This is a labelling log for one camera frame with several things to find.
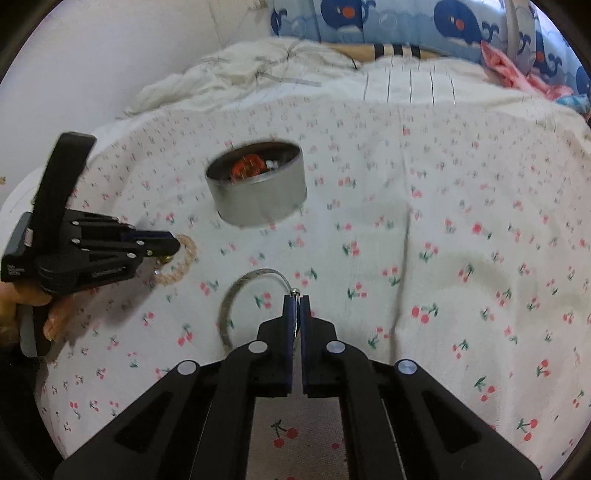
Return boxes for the beige bead bracelet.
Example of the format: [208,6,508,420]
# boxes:
[151,233,198,287]

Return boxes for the silver bangle bracelet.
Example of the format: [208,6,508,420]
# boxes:
[217,267,302,354]

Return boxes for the person's left hand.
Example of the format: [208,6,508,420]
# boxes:
[0,282,72,347]

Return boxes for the round silver metal tin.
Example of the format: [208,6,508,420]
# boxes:
[205,140,308,227]

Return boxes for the cherry print bed sheet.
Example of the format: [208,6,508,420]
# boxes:
[37,98,590,478]

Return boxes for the cream striped duvet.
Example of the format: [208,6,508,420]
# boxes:
[125,38,558,121]

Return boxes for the striped bolster pillow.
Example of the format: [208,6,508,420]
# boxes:
[325,43,442,63]

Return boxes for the pink crumpled cloth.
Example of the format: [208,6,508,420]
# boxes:
[481,41,574,101]

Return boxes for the whale print blue pillow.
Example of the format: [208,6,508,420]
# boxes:
[269,0,590,95]

